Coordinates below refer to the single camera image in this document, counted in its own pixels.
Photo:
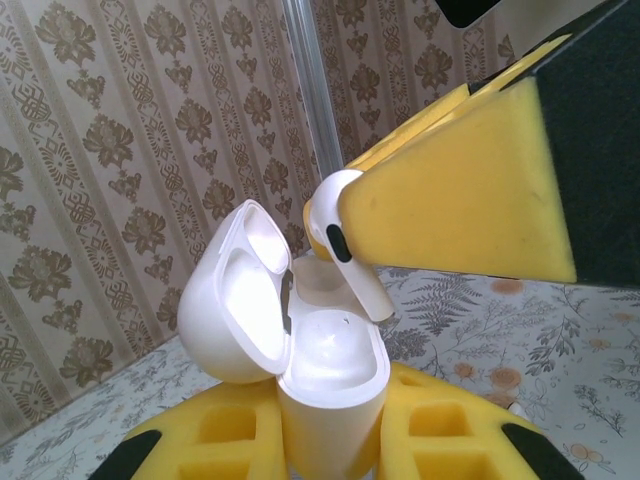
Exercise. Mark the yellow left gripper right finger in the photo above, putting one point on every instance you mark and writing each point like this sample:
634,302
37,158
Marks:
450,450

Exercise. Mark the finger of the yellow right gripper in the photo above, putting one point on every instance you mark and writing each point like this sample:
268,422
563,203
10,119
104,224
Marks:
317,248
475,200

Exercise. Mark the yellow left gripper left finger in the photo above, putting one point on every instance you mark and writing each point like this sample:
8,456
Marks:
200,440

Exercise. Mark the white earbud charging case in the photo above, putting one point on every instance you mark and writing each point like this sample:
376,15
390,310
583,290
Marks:
330,425

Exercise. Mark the floral patterned table cover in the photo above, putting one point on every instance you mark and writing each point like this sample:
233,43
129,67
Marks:
500,330

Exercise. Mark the aluminium frame post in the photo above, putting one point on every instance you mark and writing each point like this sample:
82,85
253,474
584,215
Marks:
315,75

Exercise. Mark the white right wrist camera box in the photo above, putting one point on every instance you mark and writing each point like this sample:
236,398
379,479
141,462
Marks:
470,12

